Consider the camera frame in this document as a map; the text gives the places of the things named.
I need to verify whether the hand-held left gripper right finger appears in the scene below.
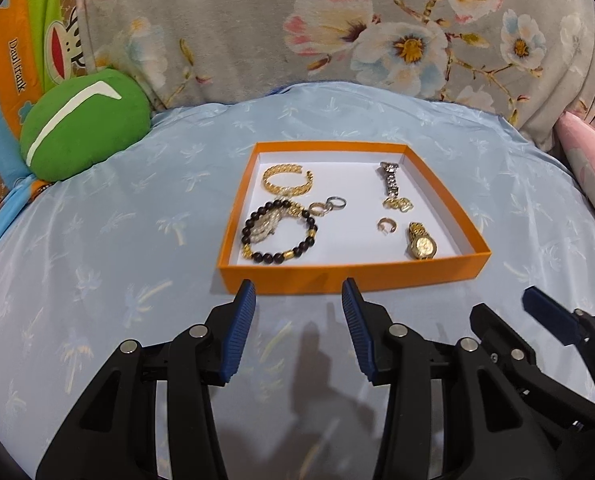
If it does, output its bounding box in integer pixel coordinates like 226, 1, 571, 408
341, 277, 565, 480

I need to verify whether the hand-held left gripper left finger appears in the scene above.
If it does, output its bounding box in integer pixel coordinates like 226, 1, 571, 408
35, 279, 257, 480

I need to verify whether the gold chain bangle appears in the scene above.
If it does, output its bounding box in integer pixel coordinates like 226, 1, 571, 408
262, 163, 314, 196

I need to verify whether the pink pillow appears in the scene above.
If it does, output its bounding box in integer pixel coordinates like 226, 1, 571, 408
555, 111, 595, 233

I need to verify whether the light blue palm-print sheet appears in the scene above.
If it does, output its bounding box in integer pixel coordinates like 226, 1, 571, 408
0, 81, 595, 480

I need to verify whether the pearl bracelet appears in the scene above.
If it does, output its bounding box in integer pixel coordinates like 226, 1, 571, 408
252, 205, 294, 241

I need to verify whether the cartoon printed blanket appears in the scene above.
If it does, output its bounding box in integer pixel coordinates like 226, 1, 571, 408
0, 0, 96, 251

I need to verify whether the black bead bracelet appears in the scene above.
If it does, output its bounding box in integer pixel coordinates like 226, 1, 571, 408
241, 199, 319, 265

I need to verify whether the orange cardboard box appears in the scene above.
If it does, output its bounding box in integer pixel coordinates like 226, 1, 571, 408
216, 141, 492, 295

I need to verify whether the green pillow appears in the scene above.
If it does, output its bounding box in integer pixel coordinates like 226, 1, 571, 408
20, 68, 151, 182

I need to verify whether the silver gold watch band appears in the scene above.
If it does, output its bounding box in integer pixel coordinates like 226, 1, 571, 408
379, 161, 402, 200

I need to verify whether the gold wristwatch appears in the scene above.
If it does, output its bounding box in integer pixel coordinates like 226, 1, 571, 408
405, 221, 438, 261

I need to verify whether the grey floral blanket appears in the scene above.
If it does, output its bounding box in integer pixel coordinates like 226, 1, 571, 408
75, 0, 595, 151

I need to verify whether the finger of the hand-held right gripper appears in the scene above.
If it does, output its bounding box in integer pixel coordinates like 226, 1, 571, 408
470, 304, 595, 428
522, 286, 595, 361

